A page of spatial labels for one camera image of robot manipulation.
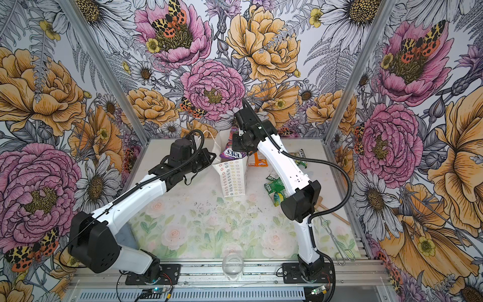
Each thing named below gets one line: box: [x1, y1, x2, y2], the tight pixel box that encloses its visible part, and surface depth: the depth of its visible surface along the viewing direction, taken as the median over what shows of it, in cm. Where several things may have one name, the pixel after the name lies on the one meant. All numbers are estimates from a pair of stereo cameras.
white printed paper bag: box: [211, 128, 248, 198], surface depth 87 cm
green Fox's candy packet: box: [264, 177, 289, 207], surface depth 98 cm
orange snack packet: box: [247, 151, 269, 167], surface depth 111 cm
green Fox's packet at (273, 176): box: [265, 171, 280, 181], surface depth 105 cm
